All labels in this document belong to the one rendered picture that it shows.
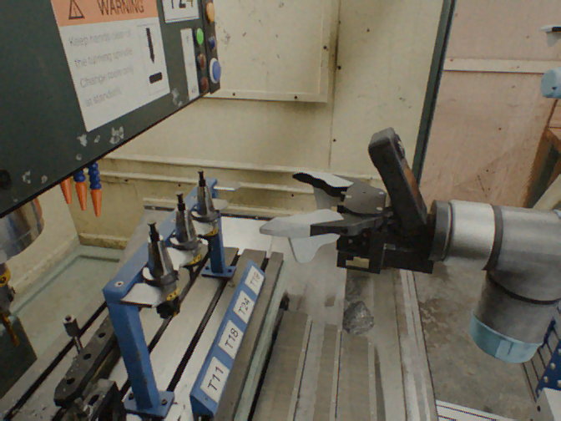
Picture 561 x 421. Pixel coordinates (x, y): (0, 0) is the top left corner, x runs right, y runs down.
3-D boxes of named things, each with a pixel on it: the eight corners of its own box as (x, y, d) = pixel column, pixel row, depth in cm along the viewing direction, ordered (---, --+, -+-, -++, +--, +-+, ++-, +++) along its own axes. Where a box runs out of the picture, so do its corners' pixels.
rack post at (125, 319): (175, 394, 83) (154, 291, 69) (164, 418, 79) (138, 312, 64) (133, 387, 85) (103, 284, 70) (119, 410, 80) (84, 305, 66)
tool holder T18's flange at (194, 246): (176, 237, 83) (174, 228, 82) (204, 237, 83) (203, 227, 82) (169, 255, 77) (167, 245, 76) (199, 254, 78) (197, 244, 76)
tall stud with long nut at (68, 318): (91, 352, 93) (77, 312, 87) (83, 361, 91) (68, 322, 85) (81, 350, 94) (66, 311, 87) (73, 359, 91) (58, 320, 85)
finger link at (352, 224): (315, 244, 40) (386, 229, 42) (315, 232, 39) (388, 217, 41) (298, 222, 43) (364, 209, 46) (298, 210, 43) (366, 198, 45)
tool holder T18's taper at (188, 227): (178, 230, 81) (173, 203, 78) (199, 230, 81) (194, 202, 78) (173, 242, 77) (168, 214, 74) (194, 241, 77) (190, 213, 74)
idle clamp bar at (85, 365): (136, 323, 101) (131, 305, 98) (79, 420, 78) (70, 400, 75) (118, 322, 102) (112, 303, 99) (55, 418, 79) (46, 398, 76)
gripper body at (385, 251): (330, 267, 46) (435, 286, 43) (335, 205, 42) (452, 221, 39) (339, 234, 52) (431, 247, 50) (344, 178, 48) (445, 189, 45)
